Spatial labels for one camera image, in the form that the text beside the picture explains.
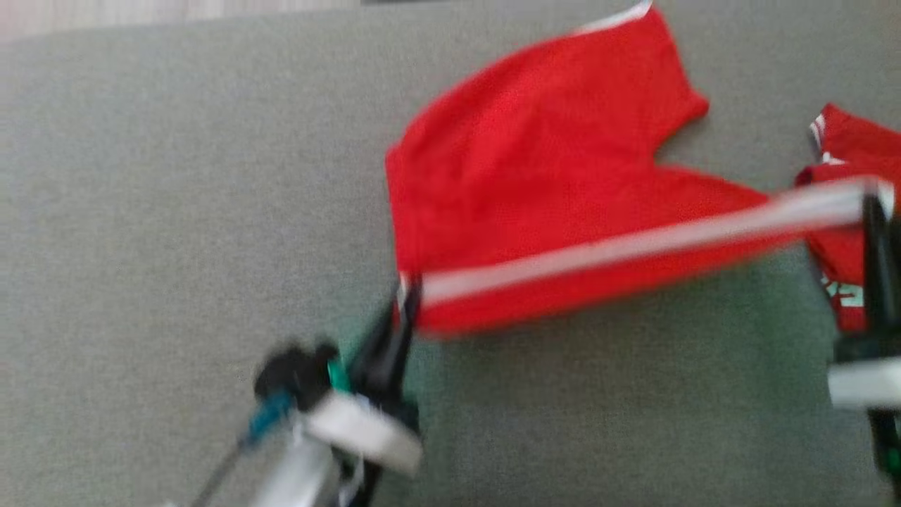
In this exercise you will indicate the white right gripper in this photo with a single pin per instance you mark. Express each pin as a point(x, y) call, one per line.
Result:
point(866, 384)

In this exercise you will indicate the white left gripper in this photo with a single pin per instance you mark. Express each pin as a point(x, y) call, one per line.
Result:
point(366, 433)

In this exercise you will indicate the red and white t-shirt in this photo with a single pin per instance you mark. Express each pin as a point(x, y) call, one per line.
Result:
point(852, 148)

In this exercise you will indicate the red shorts with white waistband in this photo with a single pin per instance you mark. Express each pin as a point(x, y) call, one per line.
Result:
point(528, 176)

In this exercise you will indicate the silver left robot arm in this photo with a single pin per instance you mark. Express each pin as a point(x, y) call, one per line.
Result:
point(281, 472)

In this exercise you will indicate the grey fabric sofa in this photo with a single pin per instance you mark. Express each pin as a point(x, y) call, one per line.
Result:
point(176, 176)

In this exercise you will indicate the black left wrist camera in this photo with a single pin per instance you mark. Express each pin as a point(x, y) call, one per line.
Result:
point(295, 373)

